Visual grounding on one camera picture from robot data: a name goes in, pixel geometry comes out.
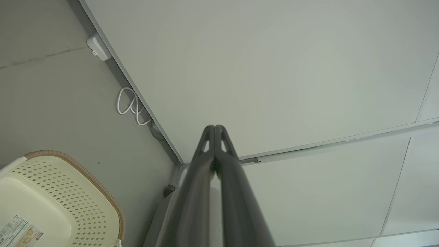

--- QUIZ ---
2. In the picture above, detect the barcode sticker label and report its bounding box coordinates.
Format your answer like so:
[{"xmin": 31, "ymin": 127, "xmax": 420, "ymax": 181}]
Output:
[{"xmin": 0, "ymin": 215, "xmax": 45, "ymax": 247}]

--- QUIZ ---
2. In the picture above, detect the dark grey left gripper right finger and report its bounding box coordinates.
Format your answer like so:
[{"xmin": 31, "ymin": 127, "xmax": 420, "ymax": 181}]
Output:
[{"xmin": 215, "ymin": 125, "xmax": 277, "ymax": 247}]

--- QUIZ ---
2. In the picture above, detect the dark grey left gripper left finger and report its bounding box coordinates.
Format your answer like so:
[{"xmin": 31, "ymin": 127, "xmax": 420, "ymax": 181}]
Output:
[{"xmin": 156, "ymin": 125, "xmax": 216, "ymax": 247}]

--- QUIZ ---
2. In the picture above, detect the narrow white partition panel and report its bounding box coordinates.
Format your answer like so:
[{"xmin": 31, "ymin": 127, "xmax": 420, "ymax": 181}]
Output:
[{"xmin": 178, "ymin": 134, "xmax": 411, "ymax": 247}]

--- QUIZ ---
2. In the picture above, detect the small white plastic floor device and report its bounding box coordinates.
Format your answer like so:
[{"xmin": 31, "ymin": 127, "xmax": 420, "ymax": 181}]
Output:
[{"xmin": 86, "ymin": 32, "xmax": 112, "ymax": 62}]

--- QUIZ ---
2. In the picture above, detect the white looped cable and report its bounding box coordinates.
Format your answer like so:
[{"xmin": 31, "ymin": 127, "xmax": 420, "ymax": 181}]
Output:
[{"xmin": 116, "ymin": 87, "xmax": 152, "ymax": 126}]

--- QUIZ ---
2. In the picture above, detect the large white partition panel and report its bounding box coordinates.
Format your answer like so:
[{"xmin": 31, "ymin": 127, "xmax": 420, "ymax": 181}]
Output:
[{"xmin": 78, "ymin": 0, "xmax": 439, "ymax": 164}]

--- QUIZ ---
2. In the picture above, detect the grey partition leg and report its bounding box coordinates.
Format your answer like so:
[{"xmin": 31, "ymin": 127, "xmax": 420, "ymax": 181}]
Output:
[{"xmin": 142, "ymin": 187, "xmax": 182, "ymax": 247}]

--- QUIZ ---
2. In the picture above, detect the cream perforated laundry basket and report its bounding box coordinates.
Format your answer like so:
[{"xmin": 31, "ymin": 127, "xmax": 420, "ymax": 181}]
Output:
[{"xmin": 0, "ymin": 150, "xmax": 126, "ymax": 247}]

